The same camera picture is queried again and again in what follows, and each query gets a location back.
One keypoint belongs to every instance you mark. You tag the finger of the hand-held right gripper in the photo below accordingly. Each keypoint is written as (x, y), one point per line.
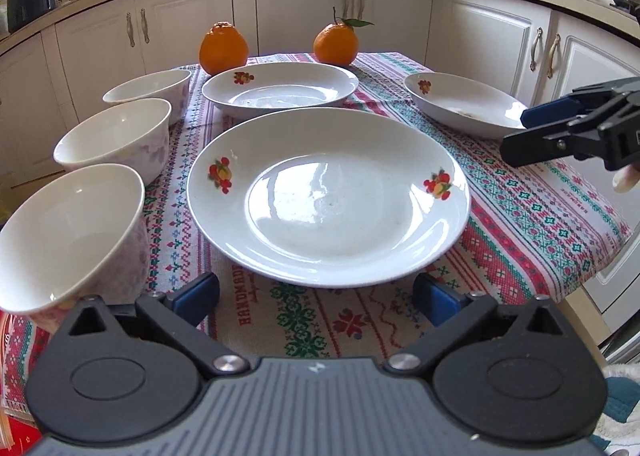
(547, 112)
(540, 146)

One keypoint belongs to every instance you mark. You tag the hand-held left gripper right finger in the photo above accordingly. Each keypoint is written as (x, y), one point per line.
(435, 298)

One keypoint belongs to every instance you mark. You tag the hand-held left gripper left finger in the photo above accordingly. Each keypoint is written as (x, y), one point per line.
(197, 296)

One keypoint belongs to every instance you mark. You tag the white plate with fruit print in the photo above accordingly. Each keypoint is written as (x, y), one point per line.
(465, 101)
(325, 206)
(280, 86)

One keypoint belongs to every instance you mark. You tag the white bowl with floral print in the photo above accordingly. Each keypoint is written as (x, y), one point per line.
(115, 141)
(65, 236)
(150, 89)

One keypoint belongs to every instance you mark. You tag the person's right hand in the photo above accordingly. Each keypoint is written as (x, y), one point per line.
(622, 181)

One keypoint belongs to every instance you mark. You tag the patterned red green tablecloth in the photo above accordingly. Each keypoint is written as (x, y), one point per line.
(310, 321)

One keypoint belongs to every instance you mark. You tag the orange with green leaf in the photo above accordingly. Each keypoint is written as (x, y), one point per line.
(336, 44)

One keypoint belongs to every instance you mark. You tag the red packet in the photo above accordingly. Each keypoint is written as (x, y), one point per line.
(15, 436)

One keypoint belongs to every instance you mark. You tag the bumpy orange without leaf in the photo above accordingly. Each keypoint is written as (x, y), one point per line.
(223, 51)

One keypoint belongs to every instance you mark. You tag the white kitchen cabinets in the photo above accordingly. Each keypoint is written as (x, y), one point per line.
(300, 11)

